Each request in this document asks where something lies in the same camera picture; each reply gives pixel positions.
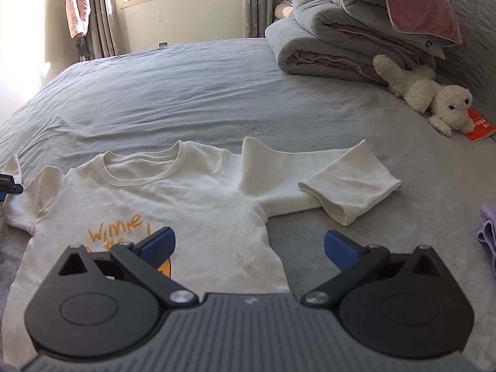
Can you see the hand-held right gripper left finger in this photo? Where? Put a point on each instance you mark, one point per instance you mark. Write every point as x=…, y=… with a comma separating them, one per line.
x=157, y=245

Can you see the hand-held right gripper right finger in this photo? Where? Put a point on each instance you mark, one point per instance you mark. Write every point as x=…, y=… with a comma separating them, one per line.
x=341, y=248

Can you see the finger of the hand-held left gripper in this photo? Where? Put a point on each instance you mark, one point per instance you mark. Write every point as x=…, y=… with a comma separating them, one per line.
x=9, y=186

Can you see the white printed t-shirt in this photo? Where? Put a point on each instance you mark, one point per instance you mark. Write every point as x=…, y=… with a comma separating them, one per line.
x=193, y=209

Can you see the purple cloth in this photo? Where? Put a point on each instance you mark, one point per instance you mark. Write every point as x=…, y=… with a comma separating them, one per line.
x=489, y=232

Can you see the dark stand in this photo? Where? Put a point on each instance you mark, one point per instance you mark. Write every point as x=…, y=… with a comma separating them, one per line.
x=82, y=48

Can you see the bed with grey sheet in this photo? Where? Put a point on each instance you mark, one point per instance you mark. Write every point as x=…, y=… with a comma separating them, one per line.
x=201, y=85

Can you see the white plush toy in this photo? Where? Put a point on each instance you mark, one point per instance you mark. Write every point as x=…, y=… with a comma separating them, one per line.
x=422, y=93

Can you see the red booklet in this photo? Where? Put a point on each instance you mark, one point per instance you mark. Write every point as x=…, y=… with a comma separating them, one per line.
x=479, y=126

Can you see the pink hanging towel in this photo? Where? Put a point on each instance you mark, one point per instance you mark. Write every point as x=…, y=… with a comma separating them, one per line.
x=77, y=7

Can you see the grey patterned curtain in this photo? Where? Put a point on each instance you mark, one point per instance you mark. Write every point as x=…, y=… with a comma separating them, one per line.
x=259, y=4
x=101, y=11

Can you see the folded grey quilt pink lining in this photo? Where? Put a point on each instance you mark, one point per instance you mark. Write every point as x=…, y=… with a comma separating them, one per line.
x=348, y=27

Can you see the pink cushion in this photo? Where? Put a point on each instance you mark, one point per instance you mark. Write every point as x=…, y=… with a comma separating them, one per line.
x=283, y=9

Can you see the pink pillow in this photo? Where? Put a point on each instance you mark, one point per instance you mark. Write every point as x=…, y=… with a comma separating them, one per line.
x=407, y=0

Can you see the grey quilted headboard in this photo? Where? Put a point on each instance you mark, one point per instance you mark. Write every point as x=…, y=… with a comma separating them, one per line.
x=474, y=15

